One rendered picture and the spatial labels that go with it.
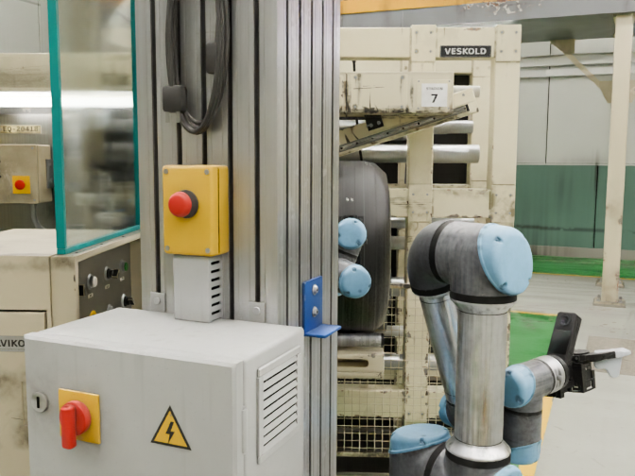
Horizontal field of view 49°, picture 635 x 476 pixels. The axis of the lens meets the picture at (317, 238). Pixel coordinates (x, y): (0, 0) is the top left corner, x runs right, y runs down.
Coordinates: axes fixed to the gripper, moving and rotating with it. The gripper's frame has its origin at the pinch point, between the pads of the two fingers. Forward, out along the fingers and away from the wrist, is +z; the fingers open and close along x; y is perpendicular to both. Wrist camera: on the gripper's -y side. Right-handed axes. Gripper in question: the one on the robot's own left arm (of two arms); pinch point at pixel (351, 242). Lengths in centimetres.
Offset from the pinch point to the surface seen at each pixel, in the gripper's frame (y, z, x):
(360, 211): 9.2, 3.2, -2.8
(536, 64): 271, 875, -282
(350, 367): -39.8, 15.7, 0.4
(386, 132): 41, 56, -13
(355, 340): -31.3, 17.0, -1.4
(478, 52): 74, 70, -50
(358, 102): 49, 41, -3
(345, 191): 15.4, 6.6, 1.7
